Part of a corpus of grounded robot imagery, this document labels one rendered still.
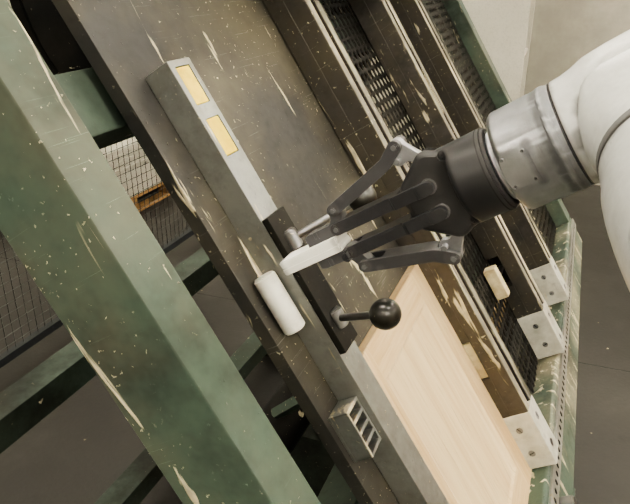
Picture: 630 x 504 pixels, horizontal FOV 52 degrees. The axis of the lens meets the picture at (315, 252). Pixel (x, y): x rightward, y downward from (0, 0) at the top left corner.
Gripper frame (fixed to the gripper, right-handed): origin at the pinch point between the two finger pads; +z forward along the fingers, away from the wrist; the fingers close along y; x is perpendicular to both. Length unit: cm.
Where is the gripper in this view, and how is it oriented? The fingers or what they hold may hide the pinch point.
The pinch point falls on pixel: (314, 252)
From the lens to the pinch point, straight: 65.1
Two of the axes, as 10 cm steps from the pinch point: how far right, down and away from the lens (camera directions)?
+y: 5.0, 8.5, 1.6
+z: -7.9, 3.6, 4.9
